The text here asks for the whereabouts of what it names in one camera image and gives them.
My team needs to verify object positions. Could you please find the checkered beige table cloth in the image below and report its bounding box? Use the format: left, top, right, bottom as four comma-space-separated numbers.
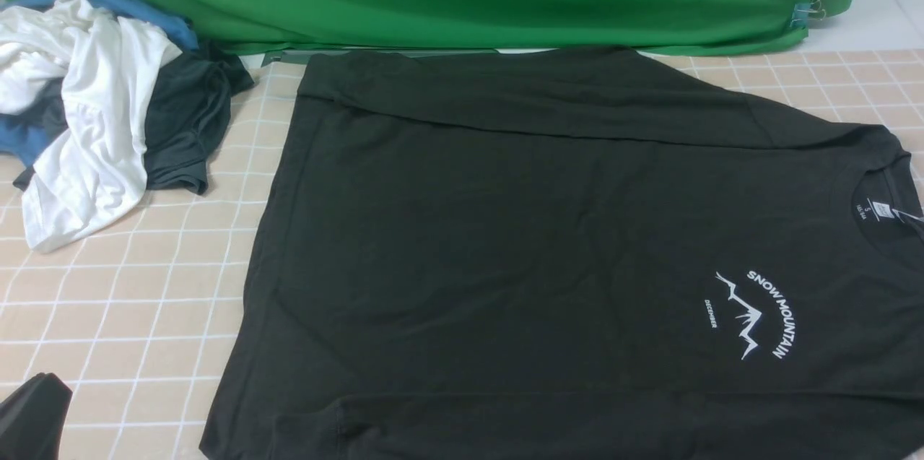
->
2, 50, 922, 459

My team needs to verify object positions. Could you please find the white crumpled shirt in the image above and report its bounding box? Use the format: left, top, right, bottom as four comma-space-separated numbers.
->
2, 0, 181, 253

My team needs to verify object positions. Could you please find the blue crumpled garment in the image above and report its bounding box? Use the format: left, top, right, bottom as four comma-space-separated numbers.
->
2, 0, 199, 166

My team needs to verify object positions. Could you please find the blue binder clip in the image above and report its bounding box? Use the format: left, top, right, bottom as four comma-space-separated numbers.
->
789, 0, 827, 29

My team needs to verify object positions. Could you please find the dark gray long-sleeve top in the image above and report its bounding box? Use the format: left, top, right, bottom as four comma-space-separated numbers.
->
199, 48, 923, 459

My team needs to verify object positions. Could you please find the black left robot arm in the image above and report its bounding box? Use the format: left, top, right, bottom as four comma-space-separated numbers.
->
1, 373, 72, 459

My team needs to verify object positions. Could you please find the dark teal crumpled garment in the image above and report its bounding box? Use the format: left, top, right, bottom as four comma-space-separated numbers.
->
1, 39, 255, 196

